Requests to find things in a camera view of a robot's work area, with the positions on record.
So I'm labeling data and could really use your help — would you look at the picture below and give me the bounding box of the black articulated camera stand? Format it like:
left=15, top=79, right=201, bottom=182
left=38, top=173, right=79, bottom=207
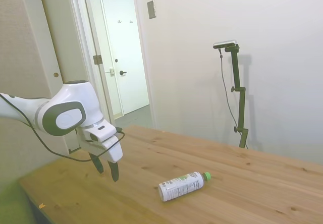
left=224, top=44, right=249, bottom=149

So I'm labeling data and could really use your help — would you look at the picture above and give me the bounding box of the water bottle with green cap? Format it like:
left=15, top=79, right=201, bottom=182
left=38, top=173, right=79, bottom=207
left=158, top=171, right=211, bottom=202

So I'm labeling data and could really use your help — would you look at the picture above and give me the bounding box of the white closed door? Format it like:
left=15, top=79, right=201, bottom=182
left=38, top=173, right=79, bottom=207
left=99, top=0, right=150, bottom=116

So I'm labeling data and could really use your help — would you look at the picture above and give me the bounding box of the white door frame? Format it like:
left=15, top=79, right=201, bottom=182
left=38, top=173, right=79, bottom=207
left=67, top=0, right=157, bottom=129

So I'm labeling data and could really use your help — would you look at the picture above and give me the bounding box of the beige open door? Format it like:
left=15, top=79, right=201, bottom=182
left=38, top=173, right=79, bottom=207
left=37, top=0, right=113, bottom=156

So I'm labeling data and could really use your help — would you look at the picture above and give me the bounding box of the grey exterior camera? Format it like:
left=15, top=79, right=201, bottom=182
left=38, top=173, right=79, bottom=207
left=213, top=39, right=238, bottom=49

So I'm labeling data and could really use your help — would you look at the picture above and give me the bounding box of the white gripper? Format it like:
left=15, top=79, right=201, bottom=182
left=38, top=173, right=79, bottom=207
left=77, top=128, right=124, bottom=183

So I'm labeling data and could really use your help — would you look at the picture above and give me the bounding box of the grey wall plate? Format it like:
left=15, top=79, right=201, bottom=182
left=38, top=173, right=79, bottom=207
left=147, top=0, right=157, bottom=20

